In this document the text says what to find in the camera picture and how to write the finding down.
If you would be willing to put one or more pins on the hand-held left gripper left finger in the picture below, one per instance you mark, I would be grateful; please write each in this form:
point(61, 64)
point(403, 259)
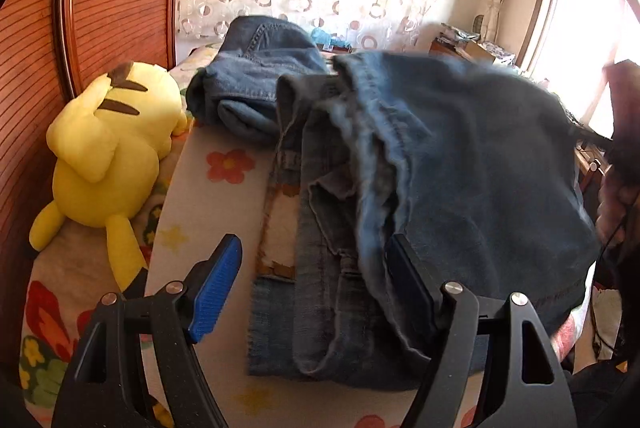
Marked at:
point(212, 298)

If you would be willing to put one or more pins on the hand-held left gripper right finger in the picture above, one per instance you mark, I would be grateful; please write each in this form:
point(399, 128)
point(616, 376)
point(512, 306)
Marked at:
point(410, 278)

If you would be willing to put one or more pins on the dark blue denim pants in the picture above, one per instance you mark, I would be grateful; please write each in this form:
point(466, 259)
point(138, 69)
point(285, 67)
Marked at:
point(240, 78)

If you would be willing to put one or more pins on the wooden cabinet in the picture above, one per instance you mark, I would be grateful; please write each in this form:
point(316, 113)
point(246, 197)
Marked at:
point(585, 156)

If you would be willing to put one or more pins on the yellow plush toy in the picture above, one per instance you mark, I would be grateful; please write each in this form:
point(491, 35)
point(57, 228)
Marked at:
point(100, 143)

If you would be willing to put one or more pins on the blue plastic bag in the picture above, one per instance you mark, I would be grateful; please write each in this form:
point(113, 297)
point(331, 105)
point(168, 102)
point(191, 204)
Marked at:
point(325, 39)

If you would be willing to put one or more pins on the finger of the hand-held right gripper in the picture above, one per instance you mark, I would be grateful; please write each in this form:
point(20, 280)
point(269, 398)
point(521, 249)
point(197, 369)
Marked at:
point(590, 134)

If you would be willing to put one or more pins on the cardboard box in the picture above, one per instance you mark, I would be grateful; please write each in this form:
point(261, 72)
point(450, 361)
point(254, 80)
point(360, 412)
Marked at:
point(482, 53)

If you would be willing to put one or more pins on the blue denim pants white patch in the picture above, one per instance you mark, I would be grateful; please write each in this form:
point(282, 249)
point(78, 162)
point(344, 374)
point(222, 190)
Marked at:
point(475, 158)

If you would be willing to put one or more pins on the floral bedsheet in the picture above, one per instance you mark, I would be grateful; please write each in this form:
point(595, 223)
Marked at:
point(210, 208)

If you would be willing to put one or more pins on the stack of magazines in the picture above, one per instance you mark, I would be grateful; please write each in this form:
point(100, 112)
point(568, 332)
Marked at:
point(455, 31)

